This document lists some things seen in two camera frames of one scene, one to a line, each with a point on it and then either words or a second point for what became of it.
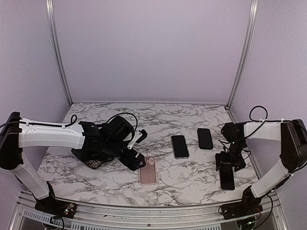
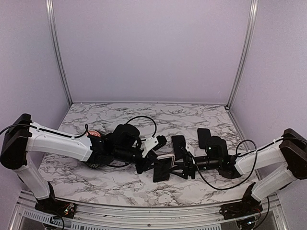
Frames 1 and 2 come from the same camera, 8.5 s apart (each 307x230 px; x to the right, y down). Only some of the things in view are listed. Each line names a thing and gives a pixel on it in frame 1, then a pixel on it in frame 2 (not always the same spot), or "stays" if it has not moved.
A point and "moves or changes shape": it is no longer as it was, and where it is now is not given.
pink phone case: [147, 173] -> [168, 156]
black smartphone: [227, 177] moves or changes shape
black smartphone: [180, 146] stays
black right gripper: [240, 163] -> [188, 168]
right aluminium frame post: [251, 20] stays
